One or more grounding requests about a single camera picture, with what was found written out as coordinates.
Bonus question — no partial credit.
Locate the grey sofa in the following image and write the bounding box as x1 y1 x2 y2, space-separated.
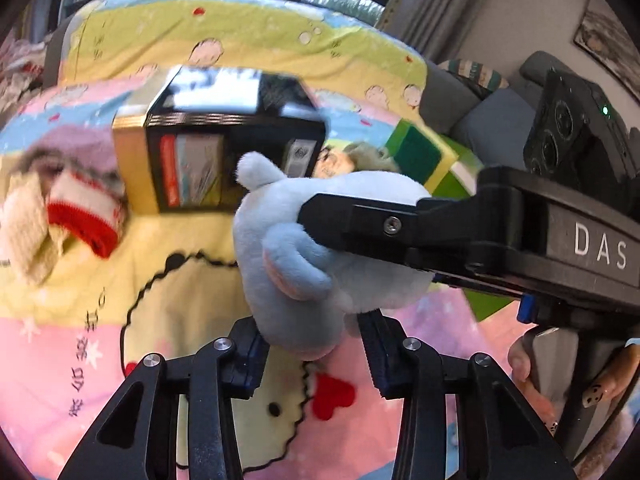
417 50 551 168

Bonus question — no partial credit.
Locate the green cardboard box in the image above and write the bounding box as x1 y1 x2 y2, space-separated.
385 120 521 322

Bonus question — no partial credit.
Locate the grey curtain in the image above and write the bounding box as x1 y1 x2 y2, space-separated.
375 0 481 51

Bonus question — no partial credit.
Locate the red and white sock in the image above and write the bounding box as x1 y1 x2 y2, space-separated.
46 169 127 260

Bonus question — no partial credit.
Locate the colourful cartoon printed blanket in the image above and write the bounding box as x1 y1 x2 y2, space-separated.
0 0 541 480

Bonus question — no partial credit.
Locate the striped pillow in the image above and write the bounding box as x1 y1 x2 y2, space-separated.
441 58 510 92

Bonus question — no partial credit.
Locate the person's right hand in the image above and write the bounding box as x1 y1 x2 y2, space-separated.
507 330 640 438

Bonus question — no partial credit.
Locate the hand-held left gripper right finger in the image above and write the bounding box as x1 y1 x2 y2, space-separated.
356 309 578 480

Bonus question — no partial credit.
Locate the red white patterned cloth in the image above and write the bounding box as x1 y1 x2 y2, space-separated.
0 30 51 106

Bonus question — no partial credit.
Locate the large framed wall painting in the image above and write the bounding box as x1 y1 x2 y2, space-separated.
572 0 640 88

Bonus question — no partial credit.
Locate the black and yellow box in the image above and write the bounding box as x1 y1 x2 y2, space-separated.
112 66 327 214

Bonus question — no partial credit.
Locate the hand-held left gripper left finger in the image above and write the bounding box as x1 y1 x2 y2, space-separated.
57 316 272 480

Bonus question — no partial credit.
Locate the light blue plush toy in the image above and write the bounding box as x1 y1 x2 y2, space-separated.
232 151 435 362

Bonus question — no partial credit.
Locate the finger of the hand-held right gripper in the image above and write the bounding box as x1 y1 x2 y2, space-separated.
431 269 523 302
297 191 482 274

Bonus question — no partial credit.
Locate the cream fluffy cloth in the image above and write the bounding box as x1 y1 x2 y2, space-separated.
0 172 63 287

